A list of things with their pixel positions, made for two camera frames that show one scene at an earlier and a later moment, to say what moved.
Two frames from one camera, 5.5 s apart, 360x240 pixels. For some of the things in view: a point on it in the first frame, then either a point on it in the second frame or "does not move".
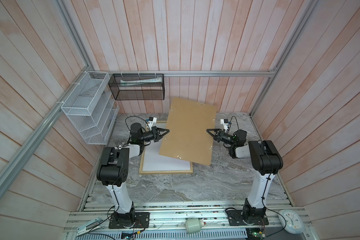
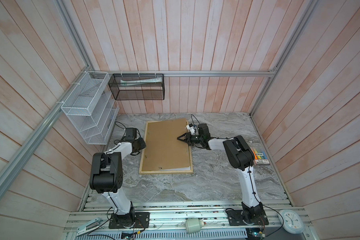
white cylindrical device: x=193 y=225 does not move
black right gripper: x=219 y=136 -> x=186 y=138
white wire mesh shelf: x=91 y=107 does not move
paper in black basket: x=137 y=81 does not move
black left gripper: x=155 y=133 -> x=143 y=145
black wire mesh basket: x=137 y=86 does not move
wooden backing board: x=188 y=138 -> x=163 y=150
